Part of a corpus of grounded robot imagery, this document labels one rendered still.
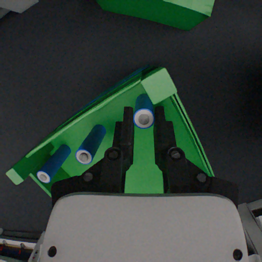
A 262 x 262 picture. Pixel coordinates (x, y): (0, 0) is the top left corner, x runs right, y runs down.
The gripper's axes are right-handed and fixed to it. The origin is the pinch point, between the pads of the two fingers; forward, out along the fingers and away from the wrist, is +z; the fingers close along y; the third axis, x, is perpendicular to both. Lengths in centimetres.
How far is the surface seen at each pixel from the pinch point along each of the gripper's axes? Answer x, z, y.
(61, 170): -11.3, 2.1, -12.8
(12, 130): -39, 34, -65
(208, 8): 5.7, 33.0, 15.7
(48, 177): -5.5, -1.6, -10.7
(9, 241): -126, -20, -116
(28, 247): -121, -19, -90
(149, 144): -7.3, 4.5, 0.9
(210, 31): -4, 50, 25
